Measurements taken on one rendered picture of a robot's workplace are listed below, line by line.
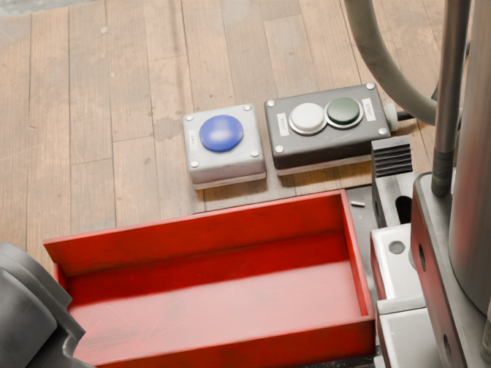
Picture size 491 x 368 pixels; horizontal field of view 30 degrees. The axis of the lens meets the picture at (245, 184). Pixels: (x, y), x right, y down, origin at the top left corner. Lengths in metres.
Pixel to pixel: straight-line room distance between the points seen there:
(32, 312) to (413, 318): 0.17
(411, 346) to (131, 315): 0.38
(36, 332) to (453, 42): 0.22
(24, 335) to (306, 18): 0.62
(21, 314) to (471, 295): 0.19
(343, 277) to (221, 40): 0.31
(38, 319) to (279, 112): 0.47
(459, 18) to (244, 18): 0.69
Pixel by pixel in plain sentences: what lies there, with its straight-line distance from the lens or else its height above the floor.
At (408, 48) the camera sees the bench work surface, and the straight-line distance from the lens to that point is 0.92.
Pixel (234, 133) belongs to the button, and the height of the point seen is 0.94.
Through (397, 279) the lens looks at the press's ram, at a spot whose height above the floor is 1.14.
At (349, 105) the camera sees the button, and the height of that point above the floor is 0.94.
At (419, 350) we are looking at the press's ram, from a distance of 0.43.
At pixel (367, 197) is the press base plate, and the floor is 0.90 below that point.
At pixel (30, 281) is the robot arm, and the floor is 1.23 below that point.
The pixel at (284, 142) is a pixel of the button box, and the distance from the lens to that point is 0.81.
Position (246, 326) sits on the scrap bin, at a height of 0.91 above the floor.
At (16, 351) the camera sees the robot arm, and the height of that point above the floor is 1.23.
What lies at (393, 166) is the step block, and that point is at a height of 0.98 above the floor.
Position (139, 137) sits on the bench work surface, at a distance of 0.88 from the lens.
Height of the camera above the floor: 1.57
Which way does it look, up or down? 54 degrees down
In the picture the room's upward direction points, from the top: 12 degrees counter-clockwise
